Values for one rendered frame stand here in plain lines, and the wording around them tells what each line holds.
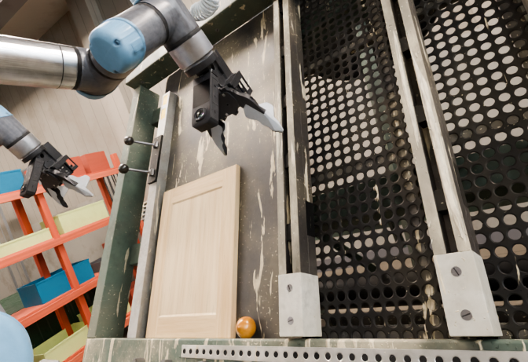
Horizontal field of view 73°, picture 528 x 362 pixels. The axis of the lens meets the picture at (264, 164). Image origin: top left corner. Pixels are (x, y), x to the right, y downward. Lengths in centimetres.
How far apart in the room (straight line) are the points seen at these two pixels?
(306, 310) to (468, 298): 31
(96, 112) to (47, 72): 449
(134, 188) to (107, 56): 107
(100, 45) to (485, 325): 71
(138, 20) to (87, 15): 433
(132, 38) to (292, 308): 60
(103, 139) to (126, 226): 362
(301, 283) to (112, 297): 89
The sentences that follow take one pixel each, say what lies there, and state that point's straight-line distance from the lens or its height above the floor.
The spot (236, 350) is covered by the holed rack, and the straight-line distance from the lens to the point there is 93.
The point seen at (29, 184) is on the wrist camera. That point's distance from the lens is 118.
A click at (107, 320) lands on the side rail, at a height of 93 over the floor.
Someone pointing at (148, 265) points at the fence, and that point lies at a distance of 132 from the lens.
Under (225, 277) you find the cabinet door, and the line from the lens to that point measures 103.
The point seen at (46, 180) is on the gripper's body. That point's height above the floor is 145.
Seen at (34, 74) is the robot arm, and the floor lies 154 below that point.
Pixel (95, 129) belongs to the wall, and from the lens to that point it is 522.
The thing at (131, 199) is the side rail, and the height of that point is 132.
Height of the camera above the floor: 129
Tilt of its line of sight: 1 degrees down
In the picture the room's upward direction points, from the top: 21 degrees counter-clockwise
